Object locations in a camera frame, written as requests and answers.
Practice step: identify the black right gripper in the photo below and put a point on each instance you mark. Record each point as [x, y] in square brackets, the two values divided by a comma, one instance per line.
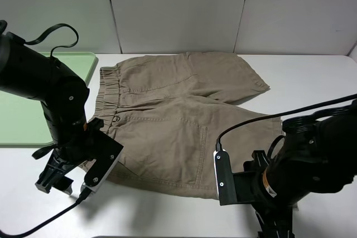
[252, 188]

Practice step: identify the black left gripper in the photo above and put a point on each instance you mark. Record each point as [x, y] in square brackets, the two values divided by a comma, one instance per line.
[64, 158]

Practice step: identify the khaki shorts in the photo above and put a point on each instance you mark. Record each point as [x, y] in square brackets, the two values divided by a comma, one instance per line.
[167, 112]

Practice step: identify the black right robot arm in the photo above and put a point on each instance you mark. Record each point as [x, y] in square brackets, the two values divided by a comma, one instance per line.
[315, 154]

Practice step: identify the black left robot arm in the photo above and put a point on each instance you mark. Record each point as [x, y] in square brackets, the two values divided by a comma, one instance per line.
[62, 94]

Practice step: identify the light green plastic tray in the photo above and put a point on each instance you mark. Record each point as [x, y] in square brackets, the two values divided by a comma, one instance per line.
[22, 120]

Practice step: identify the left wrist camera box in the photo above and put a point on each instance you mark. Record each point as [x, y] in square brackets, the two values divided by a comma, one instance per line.
[105, 151]

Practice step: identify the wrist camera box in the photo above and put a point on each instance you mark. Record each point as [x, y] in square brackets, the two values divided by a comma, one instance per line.
[224, 179]
[105, 151]

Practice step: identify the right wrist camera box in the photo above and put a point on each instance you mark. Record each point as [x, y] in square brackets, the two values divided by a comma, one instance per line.
[224, 179]

